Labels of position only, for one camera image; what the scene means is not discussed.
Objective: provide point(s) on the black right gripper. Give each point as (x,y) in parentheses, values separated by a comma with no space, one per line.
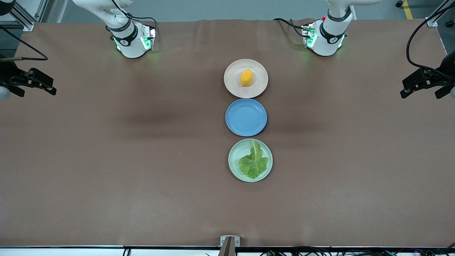
(7,75)

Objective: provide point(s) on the black caster wheel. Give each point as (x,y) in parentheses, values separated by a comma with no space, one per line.
(450,24)
(399,3)

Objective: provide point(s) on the green lettuce leaf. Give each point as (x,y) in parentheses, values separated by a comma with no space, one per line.
(253,165)

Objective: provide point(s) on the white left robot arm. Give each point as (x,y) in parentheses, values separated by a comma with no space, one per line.
(327,44)

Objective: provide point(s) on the silver arm base box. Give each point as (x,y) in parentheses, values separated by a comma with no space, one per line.
(308,35)
(149,37)

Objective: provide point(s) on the yellow lemon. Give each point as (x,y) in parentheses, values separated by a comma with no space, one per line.
(246,78)

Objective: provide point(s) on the beige round plate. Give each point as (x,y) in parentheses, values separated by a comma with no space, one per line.
(231,85)

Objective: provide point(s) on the brown camera pole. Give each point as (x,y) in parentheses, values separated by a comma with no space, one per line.
(227,249)

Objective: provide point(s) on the pale green round plate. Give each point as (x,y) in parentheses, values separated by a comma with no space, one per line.
(234,153)

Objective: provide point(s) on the blue round plate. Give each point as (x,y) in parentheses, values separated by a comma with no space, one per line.
(245,117)

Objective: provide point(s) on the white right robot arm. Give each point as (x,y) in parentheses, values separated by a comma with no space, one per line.
(131,46)

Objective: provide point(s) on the silver mounting bracket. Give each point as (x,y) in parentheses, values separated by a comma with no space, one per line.
(223,240)

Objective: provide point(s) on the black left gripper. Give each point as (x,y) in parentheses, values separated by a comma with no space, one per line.
(447,68)

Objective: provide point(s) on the large table cover sheet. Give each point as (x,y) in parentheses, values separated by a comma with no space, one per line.
(106,160)

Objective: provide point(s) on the aluminium frame strut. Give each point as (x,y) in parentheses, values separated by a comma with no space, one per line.
(434,20)
(26,23)

